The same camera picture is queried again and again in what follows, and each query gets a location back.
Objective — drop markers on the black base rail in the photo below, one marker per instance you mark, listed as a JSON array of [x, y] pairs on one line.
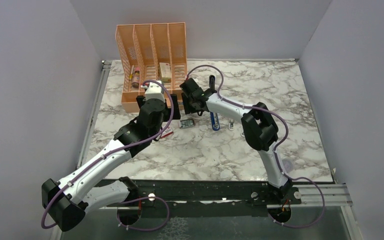
[[159, 199]]

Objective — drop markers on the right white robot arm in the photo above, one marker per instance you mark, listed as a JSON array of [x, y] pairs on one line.
[[259, 128]]

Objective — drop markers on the staple tray with staples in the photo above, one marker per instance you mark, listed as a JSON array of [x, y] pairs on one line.
[[186, 123]]

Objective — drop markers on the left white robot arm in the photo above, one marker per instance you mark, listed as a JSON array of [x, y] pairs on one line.
[[67, 201]]

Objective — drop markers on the red staple box sleeve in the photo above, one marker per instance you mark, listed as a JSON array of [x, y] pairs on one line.
[[167, 132]]

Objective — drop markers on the yellow box in organizer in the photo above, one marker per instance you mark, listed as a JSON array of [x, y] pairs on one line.
[[165, 72]]

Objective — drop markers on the orange desk organizer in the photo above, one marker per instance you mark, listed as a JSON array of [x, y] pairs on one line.
[[145, 46]]

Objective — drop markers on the clear plastic cup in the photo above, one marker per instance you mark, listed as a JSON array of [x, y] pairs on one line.
[[288, 165]]

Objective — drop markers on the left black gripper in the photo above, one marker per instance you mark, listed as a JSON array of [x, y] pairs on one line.
[[176, 115]]

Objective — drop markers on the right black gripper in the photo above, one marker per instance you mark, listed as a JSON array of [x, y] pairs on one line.
[[187, 109]]

